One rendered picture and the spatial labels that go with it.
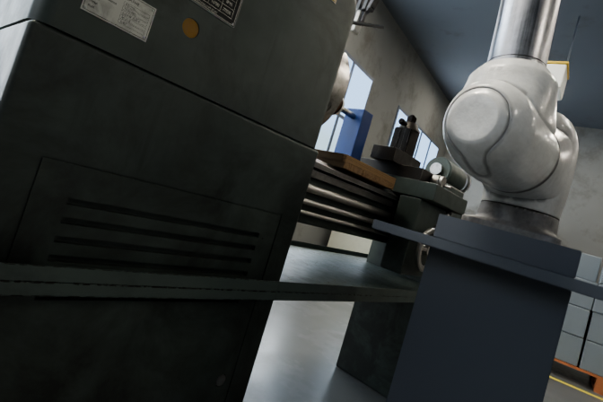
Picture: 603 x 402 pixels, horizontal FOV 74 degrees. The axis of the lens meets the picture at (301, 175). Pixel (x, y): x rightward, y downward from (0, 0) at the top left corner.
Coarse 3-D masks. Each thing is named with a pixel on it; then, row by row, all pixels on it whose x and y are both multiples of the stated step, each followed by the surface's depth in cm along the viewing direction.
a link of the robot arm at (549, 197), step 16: (560, 128) 80; (560, 144) 76; (576, 144) 81; (560, 160) 76; (576, 160) 82; (560, 176) 77; (496, 192) 83; (528, 192) 78; (544, 192) 78; (560, 192) 80; (528, 208) 80; (544, 208) 79; (560, 208) 81
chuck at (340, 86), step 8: (344, 56) 114; (344, 64) 112; (344, 72) 112; (336, 80) 110; (344, 80) 112; (336, 88) 110; (344, 88) 112; (336, 96) 112; (336, 104) 113; (328, 112) 113
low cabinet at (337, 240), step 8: (336, 232) 508; (328, 240) 511; (336, 240) 505; (344, 240) 500; (352, 240) 494; (360, 240) 488; (368, 240) 483; (336, 248) 503; (344, 248) 498; (352, 248) 492; (360, 248) 486; (368, 248) 481
